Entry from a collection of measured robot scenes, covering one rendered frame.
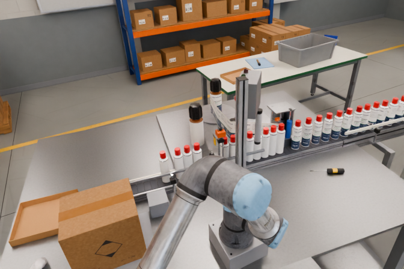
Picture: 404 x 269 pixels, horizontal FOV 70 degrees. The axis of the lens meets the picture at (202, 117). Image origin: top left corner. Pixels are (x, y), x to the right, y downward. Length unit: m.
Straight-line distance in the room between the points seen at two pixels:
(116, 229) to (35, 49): 4.71
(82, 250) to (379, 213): 1.39
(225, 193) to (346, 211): 1.03
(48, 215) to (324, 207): 1.45
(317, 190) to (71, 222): 1.24
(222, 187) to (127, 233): 0.63
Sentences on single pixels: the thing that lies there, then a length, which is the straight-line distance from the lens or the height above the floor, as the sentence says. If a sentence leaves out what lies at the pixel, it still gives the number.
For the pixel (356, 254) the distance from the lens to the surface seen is 2.35.
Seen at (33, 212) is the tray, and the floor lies 0.83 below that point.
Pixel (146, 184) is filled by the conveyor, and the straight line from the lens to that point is 1.72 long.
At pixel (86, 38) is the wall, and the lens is 5.67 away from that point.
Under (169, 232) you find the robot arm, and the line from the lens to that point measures 0.86.
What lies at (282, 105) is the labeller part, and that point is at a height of 1.14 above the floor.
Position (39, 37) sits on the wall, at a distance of 5.66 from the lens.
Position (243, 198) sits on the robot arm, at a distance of 0.75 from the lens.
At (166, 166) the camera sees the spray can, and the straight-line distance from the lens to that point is 1.62.
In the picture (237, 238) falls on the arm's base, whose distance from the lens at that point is 1.31.
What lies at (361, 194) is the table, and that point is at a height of 0.83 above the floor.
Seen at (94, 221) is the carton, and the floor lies 1.12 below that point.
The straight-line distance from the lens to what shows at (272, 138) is 1.79.
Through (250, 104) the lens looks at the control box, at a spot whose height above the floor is 1.37.
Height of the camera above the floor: 2.03
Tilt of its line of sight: 31 degrees down
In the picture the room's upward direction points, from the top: 4 degrees counter-clockwise
